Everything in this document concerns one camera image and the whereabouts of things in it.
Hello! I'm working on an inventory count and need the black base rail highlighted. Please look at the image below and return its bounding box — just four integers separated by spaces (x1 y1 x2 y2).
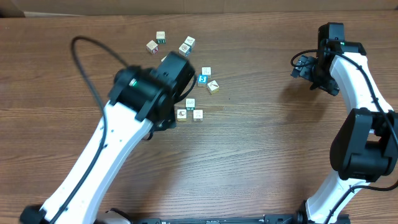
93 212 311 224

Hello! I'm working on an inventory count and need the block with tool drawing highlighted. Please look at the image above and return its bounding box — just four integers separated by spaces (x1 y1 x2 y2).
206 80 220 94

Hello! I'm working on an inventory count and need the wooden block green side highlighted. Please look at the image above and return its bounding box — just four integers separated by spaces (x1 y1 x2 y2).
185 98 195 111

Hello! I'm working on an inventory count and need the plain wooden block right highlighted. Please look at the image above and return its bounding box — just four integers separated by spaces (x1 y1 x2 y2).
201 67 211 78

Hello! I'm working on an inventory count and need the block with green R side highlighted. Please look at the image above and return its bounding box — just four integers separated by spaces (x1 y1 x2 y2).
156 31 165 44

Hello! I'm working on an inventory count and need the wooden block red drawing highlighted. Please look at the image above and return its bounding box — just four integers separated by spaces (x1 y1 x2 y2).
193 110 203 122

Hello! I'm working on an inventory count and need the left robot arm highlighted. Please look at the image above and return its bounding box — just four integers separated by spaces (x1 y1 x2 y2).
19 52 195 223

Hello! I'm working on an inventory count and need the plain wooden block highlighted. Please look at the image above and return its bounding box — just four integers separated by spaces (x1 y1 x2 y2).
201 67 211 78
184 36 196 49

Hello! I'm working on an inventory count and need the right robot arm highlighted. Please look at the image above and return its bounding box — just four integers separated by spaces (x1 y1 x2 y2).
286 22 397 223

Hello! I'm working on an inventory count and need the blue top 5 block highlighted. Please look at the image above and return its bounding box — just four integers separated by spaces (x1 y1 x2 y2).
197 74 208 86

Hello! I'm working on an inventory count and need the block with blue side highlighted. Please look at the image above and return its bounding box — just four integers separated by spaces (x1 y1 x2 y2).
178 43 192 57

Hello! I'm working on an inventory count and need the block with red side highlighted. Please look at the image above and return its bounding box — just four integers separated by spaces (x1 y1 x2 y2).
146 40 159 54

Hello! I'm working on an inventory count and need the block with yellow side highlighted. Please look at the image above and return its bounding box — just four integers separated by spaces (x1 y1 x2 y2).
177 109 187 121

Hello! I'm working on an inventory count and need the cardboard backdrop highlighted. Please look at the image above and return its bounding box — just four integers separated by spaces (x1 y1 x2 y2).
1 0 397 17

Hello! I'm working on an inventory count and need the far plain wooden block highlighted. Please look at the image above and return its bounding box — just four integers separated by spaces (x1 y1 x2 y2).
184 36 196 49

